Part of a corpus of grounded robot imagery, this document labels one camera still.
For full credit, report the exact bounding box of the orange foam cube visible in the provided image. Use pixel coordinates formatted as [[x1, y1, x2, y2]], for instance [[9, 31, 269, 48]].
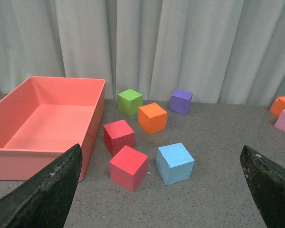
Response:
[[138, 103, 167, 134], [269, 96, 285, 117]]

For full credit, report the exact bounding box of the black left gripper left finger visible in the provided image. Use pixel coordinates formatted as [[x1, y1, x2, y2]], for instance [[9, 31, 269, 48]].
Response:
[[0, 144, 83, 228]]

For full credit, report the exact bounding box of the green foam cube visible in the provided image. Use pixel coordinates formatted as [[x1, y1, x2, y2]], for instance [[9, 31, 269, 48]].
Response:
[[117, 89, 143, 116]]

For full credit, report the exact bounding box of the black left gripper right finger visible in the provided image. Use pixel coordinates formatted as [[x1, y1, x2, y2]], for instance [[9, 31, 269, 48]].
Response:
[[240, 145, 285, 228]]

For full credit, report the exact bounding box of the dark red foam cube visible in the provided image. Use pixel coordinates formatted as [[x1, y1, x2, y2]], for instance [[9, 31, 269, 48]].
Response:
[[103, 119, 135, 157]]

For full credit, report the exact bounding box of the light blue foam cube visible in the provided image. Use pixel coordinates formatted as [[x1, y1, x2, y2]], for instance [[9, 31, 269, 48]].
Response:
[[155, 143, 195, 185]]

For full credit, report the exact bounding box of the grey curtain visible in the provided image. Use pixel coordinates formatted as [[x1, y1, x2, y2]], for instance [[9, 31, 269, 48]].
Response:
[[0, 0, 285, 105]]

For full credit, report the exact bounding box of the purple foam cube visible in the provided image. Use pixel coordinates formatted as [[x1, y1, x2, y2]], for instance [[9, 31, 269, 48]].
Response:
[[169, 89, 193, 115]]

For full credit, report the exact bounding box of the pink plastic bin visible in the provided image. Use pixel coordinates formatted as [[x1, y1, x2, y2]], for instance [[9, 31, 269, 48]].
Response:
[[0, 76, 105, 181]]

